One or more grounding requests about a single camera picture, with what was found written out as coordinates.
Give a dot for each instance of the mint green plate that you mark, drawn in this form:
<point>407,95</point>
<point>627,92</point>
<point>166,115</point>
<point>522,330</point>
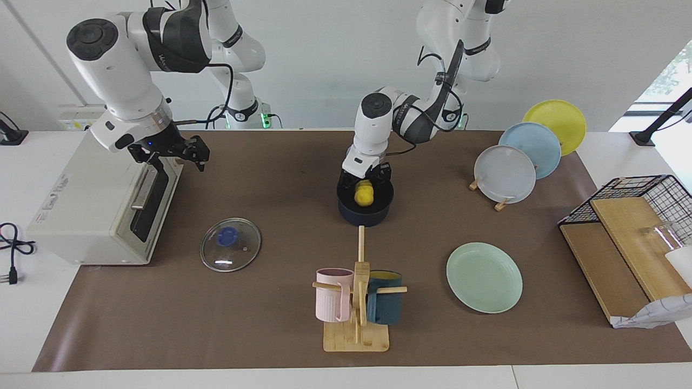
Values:
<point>484,278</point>

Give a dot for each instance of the beige toaster oven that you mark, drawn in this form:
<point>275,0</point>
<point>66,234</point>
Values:
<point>81,210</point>

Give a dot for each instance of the white checked cloth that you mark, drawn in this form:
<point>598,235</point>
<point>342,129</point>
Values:
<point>657,313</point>

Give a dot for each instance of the grey plate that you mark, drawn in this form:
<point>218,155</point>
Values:
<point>505,175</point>

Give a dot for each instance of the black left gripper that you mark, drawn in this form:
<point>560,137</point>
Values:
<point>373,172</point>

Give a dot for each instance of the pink ribbed mug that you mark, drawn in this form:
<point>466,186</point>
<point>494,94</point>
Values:
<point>328,302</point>

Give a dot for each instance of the wooden plate rack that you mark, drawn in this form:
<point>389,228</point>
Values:
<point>501,205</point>

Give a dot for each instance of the light blue plate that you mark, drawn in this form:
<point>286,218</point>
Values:
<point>535,148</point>

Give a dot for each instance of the white wall power strip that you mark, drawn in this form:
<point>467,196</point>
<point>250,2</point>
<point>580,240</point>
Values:
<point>75,116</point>

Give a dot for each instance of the dark blue mug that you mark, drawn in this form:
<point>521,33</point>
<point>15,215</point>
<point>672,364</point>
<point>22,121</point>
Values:
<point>385,308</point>

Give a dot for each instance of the wooden mug tree stand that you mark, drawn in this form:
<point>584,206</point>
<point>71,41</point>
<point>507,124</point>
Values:
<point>357,337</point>

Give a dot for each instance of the yellow lemon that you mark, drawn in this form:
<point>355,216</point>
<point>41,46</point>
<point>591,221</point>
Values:
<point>364,195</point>

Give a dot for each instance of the black camera stand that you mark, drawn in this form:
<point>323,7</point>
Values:
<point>662,119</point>

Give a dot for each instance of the glass lid blue knob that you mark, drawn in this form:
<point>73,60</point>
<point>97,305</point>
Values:
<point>230,246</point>

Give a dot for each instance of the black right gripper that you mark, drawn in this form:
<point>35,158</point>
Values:
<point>165,143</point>

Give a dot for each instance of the yellow plate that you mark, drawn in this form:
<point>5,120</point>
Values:
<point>559,116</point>

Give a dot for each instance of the brown table mat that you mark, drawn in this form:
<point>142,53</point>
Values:
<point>243,324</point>

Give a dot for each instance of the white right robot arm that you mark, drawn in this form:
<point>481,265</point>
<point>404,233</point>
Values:
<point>113,70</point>

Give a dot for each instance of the black table clamp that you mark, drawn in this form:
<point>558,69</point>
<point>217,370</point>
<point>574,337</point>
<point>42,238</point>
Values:
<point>12,136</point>

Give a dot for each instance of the white cup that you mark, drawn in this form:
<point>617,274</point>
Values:
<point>681,265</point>

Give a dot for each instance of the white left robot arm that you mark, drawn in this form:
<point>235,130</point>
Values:
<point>378,124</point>

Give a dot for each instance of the clear drinking glass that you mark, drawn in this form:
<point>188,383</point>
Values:
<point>662,235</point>

